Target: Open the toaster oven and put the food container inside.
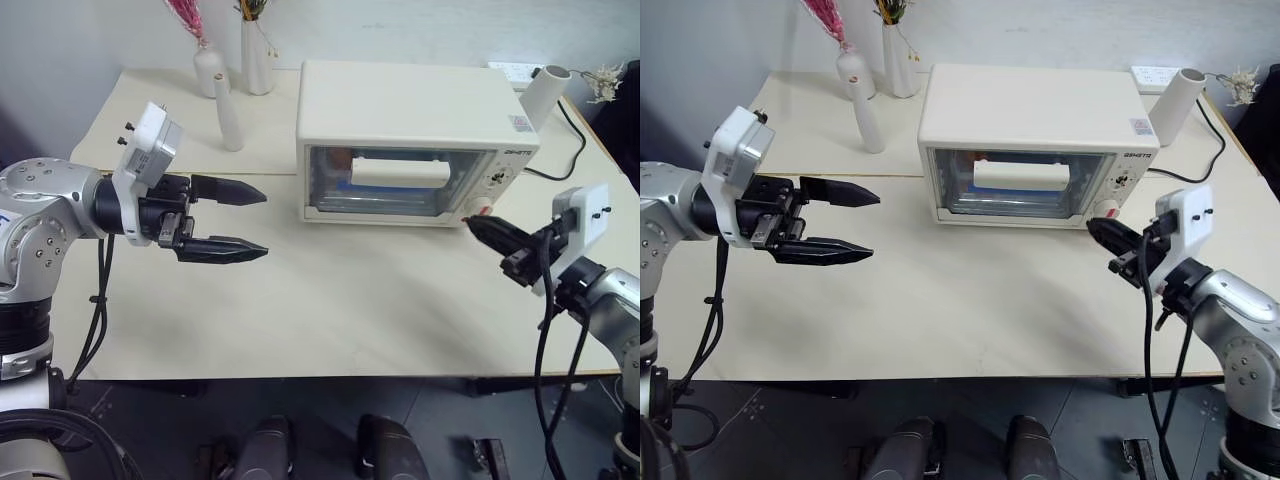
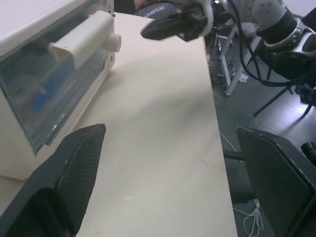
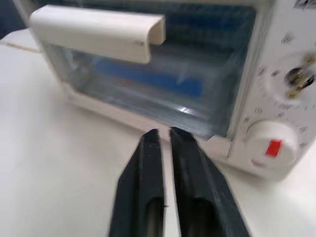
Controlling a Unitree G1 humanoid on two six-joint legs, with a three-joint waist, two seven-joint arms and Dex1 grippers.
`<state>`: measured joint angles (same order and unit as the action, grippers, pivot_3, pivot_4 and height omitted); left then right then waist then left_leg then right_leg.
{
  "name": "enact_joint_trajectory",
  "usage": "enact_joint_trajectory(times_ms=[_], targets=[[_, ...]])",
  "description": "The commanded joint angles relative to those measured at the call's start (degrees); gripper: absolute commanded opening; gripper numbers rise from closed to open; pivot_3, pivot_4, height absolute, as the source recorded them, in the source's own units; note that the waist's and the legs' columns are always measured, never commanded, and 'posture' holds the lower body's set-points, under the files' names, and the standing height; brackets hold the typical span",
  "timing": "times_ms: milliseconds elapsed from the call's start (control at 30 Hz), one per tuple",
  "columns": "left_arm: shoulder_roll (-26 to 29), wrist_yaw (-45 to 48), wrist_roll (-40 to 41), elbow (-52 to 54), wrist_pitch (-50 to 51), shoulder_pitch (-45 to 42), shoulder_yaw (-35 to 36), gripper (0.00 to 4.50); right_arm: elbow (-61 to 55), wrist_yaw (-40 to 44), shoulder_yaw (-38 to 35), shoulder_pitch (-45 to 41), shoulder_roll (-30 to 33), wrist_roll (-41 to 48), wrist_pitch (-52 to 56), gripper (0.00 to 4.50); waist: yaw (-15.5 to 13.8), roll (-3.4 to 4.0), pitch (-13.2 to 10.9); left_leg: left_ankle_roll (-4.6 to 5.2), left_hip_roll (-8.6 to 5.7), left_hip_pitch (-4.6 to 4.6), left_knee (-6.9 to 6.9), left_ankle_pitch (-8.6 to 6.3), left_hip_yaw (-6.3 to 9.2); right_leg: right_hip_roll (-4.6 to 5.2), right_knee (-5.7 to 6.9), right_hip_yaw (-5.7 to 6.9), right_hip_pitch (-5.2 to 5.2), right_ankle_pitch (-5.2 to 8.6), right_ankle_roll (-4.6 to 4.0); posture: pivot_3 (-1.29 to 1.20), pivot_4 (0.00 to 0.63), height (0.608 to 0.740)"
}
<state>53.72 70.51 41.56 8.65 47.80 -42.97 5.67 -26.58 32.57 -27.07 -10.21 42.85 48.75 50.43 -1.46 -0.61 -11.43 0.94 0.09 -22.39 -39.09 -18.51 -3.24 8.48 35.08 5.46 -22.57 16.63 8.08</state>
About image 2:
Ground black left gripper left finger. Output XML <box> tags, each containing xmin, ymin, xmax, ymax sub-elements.
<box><xmin>0</xmin><ymin>123</ymin><xmax>107</xmax><ymax>237</ymax></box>

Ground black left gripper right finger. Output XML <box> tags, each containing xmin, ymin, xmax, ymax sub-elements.
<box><xmin>236</xmin><ymin>126</ymin><xmax>316</xmax><ymax>237</ymax></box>

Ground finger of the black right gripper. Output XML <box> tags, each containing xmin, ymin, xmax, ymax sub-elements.
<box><xmin>140</xmin><ymin>24</ymin><xmax>182</xmax><ymax>41</ymax></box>
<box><xmin>147</xmin><ymin>15</ymin><xmax>185</xmax><ymax>28</ymax></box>

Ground white oven knob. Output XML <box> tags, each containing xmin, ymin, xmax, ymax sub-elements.
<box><xmin>108</xmin><ymin>33</ymin><xmax>122</xmax><ymax>53</ymax></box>

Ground cream toaster oven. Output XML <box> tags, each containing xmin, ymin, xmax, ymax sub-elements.
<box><xmin>0</xmin><ymin>0</ymin><xmax>123</xmax><ymax>182</ymax></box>

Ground dark grey printed bag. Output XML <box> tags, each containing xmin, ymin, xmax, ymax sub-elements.
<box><xmin>135</xmin><ymin>2</ymin><xmax>179</xmax><ymax>20</ymax></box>

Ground black round object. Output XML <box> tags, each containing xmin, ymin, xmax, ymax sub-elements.
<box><xmin>300</xmin><ymin>141</ymin><xmax>316</xmax><ymax>165</ymax></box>

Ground black stand legs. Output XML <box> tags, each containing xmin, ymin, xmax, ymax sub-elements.
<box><xmin>253</xmin><ymin>82</ymin><xmax>316</xmax><ymax>118</ymax></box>

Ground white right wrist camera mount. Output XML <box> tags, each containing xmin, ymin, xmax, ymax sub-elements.
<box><xmin>196</xmin><ymin>0</ymin><xmax>214</xmax><ymax>38</ymax></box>

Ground white cable on floor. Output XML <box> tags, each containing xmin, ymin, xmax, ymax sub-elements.
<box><xmin>219</xmin><ymin>132</ymin><xmax>265</xmax><ymax>236</ymax></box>

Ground white metal table frame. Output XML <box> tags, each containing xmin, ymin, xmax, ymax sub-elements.
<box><xmin>216</xmin><ymin>23</ymin><xmax>263</xmax><ymax>96</ymax></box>

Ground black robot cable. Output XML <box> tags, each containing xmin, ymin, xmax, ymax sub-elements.
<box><xmin>229</xmin><ymin>0</ymin><xmax>307</xmax><ymax>87</ymax></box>

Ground glass oven door with handle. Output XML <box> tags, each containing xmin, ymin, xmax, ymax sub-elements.
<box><xmin>0</xmin><ymin>0</ymin><xmax>116</xmax><ymax>157</ymax></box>

